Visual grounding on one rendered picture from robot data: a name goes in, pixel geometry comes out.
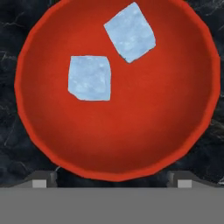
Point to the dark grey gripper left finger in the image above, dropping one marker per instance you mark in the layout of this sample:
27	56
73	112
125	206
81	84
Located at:
43	178

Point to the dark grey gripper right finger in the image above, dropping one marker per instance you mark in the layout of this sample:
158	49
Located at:
180	178

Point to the red bowl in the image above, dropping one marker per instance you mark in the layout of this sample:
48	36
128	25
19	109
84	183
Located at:
122	128

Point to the pale blue ice cube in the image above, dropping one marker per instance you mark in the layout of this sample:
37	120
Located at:
89	78
130	33

